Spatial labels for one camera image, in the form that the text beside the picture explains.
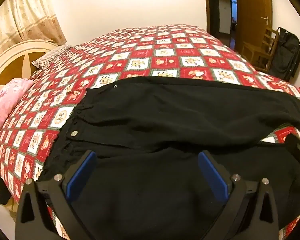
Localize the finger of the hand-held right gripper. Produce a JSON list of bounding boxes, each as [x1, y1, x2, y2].
[[286, 133, 300, 161]]

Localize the beige patterned curtain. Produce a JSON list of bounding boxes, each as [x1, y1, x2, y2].
[[0, 0, 67, 63]]

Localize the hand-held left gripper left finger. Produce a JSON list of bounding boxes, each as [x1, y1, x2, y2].
[[15, 150, 98, 240]]

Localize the black pants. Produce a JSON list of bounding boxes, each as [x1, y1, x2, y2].
[[37, 76, 300, 240]]

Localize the pink pillow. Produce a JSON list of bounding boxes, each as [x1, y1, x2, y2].
[[0, 78, 34, 138]]

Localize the black suitcase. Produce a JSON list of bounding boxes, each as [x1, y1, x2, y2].
[[268, 27, 300, 82]]

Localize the wooden chair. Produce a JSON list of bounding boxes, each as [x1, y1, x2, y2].
[[241, 27, 279, 72]]

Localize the brown wooden door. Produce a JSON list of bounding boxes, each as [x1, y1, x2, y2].
[[234, 0, 273, 64]]

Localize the striped pillow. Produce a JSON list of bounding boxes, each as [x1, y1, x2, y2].
[[31, 44, 73, 69]]

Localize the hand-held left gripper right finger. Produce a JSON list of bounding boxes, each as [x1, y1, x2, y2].
[[198, 150, 284, 240]]

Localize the cream and brown headboard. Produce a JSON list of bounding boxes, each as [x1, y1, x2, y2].
[[0, 39, 61, 98]]

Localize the dark wooden door frame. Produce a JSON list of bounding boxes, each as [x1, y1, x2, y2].
[[202, 0, 237, 48]]

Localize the red checked printed bedspread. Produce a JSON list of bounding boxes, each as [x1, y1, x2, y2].
[[0, 24, 300, 240]]

